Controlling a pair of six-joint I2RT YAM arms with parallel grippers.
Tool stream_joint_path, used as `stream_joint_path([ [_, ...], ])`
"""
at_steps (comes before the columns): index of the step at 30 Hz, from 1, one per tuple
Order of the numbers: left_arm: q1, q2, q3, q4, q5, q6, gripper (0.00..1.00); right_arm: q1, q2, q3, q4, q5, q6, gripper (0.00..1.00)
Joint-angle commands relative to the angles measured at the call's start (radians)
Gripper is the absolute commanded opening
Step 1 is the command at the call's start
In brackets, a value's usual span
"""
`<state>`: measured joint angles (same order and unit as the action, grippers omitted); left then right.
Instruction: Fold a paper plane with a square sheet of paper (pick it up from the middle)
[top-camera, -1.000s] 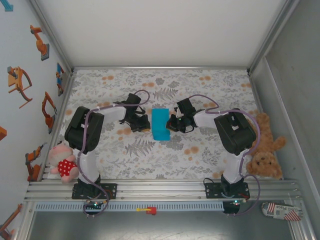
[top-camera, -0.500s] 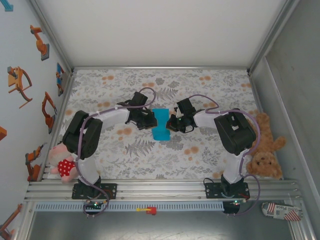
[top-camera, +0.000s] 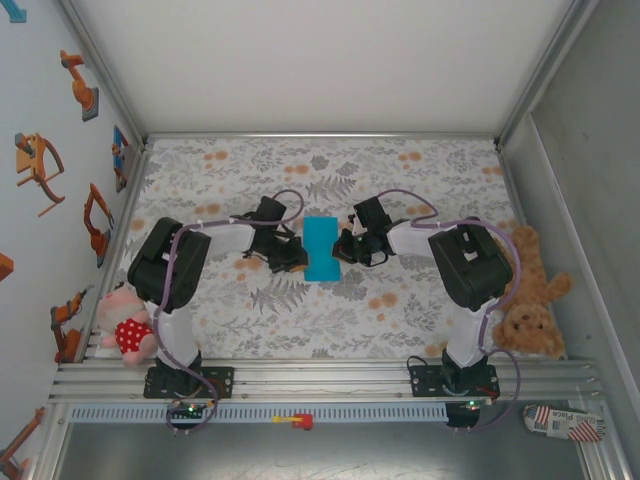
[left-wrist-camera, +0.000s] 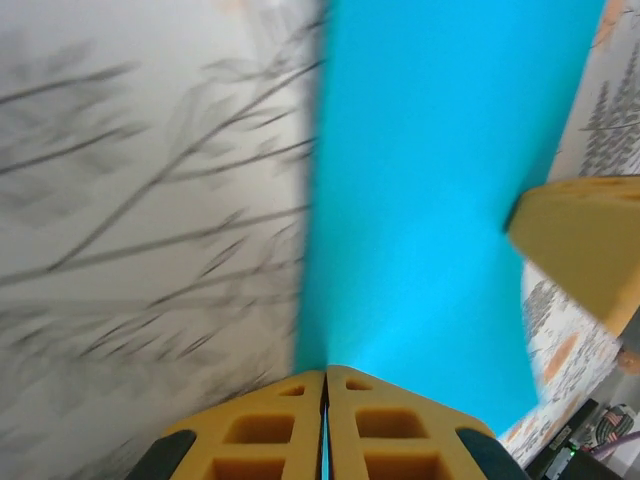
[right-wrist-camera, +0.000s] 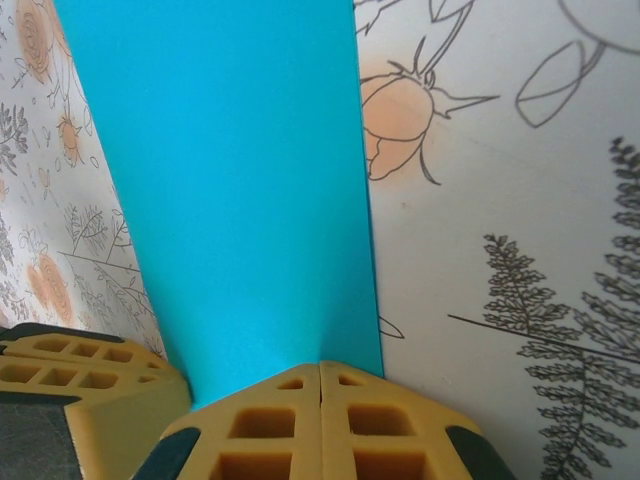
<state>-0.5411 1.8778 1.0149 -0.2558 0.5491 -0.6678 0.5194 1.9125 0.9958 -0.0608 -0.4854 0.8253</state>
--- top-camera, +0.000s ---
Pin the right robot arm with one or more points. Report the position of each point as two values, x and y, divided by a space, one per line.
470 265

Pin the aluminium frame post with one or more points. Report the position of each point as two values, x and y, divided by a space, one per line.
107 75
545 75

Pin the floral print tablecloth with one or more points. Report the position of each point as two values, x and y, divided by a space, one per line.
320 330

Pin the orange block wall sticker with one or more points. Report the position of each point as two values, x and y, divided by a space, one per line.
5 267

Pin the aluminium back rail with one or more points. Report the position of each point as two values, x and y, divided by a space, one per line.
320 135

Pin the brown teddy bear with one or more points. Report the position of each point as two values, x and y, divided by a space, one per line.
537 330

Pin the red yellow clamp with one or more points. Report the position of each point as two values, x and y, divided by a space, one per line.
300 421

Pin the flag print paper item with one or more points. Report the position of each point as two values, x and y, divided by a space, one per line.
560 422

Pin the turquoise cloth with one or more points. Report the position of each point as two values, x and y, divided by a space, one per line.
322 250

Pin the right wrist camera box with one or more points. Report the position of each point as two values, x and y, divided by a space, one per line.
372 215

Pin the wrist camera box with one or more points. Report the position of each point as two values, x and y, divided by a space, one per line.
271 210
372 215

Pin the blue orange robot wall sticker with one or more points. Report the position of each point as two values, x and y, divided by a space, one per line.
120 150

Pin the pink plush toy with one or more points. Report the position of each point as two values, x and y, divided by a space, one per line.
122 310

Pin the small circuit board green light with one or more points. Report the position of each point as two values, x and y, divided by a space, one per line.
190 409
470 405

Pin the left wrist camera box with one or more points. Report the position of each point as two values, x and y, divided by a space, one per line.
271 210

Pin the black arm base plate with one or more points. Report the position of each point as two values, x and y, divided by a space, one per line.
420 382
225 382

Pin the aluminium front rail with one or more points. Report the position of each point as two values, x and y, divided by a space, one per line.
320 380

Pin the orange gantry robot wall sticker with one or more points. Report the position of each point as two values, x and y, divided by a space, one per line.
30 162

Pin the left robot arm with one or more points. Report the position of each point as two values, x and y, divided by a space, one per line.
170 270

